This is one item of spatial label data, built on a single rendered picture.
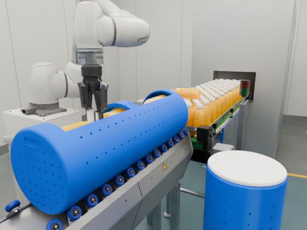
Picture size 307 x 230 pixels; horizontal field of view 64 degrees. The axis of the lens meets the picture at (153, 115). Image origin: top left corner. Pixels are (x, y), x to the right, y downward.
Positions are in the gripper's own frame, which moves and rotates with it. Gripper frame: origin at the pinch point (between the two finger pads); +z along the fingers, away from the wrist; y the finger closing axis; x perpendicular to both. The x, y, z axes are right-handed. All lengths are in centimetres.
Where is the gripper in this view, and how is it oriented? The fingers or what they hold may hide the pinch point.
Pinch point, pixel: (94, 119)
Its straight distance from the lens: 96.1
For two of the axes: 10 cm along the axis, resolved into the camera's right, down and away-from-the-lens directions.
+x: 5.0, -2.2, 8.4
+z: 0.0, 9.7, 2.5
